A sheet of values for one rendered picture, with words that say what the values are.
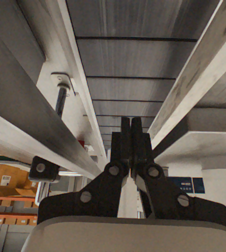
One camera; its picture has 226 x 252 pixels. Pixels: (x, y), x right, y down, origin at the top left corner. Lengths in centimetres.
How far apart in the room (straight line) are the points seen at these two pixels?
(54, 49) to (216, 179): 46
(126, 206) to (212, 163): 28
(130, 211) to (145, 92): 21
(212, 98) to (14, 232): 877
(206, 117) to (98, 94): 21
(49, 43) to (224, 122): 29
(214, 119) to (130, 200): 21
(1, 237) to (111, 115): 891
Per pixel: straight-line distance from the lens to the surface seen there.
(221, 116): 32
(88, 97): 18
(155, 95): 17
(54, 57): 21
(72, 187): 55
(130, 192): 30
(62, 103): 23
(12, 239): 894
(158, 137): 18
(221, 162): 49
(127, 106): 18
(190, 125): 29
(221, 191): 48
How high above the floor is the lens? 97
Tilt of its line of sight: 23 degrees down
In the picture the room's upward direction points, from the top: 177 degrees counter-clockwise
